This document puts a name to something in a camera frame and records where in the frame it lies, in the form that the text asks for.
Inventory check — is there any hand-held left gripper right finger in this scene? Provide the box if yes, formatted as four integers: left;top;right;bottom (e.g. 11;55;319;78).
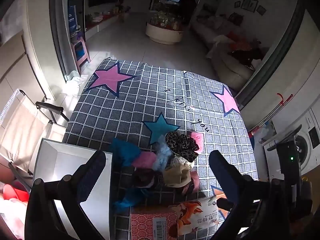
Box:
209;150;295;240

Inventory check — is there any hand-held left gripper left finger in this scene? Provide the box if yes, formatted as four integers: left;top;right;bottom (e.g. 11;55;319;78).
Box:
25;150;107;240

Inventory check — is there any pink knitted black-strapped item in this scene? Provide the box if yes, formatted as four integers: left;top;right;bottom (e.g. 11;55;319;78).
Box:
182;171;200;194

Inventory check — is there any white storage box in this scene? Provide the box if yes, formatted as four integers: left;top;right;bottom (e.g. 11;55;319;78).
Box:
32;137;113;240

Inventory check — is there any white polka dot cloth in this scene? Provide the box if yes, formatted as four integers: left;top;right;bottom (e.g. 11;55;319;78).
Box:
172;155;194;168

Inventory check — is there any pink sponge block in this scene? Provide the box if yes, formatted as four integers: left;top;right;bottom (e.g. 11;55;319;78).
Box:
190;131;204;153

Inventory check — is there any beige cloth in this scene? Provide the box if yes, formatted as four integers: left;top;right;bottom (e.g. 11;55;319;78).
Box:
162;166;192;188

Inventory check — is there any leopard print cloth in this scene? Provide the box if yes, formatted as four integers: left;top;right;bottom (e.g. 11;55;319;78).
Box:
165;131;200;163

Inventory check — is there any dark knitted band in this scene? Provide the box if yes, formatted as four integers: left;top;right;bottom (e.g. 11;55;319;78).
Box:
132;169;164;189

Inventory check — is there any light blue fluffy cloth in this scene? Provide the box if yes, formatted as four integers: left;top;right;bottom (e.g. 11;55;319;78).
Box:
152;135;174;172

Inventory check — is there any white washing machine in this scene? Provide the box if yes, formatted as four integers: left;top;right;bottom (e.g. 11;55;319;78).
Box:
264;109;320;178

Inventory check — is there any orange and white snack packet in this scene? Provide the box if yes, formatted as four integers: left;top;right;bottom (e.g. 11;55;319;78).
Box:
169;195;220;236

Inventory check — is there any red patterned carton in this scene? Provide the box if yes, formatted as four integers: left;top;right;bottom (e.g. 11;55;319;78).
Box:
130;211;179;240

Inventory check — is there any red plastic basin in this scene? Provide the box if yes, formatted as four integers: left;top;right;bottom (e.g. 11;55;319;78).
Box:
2;184;29;203

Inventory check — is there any beige folding chair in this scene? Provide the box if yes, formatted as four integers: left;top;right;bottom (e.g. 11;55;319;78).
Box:
0;89;69;180

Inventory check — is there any star-printed checked blanket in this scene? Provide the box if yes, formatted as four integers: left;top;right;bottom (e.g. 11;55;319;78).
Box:
61;57;259;240

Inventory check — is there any white sofa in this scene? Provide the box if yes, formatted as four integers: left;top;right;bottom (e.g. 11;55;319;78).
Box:
191;15;255;88

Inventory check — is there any red cloth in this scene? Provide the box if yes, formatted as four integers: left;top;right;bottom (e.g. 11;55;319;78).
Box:
229;32;253;52

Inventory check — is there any pink plastic stool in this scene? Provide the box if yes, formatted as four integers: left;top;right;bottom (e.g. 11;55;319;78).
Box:
70;36;91;72

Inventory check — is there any round white coffee table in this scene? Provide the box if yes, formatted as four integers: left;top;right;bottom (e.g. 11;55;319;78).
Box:
146;21;184;45

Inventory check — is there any low television bench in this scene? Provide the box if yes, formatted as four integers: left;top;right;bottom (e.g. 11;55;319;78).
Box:
85;12;129;32

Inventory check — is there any blue standing sign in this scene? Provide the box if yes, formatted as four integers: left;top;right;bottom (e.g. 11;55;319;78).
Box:
67;5;82;34

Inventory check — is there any bottles and jars group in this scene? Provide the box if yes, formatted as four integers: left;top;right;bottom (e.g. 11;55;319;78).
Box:
151;10;187;29

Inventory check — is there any large framed wall picture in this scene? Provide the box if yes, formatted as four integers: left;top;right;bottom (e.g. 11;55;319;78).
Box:
241;0;258;12

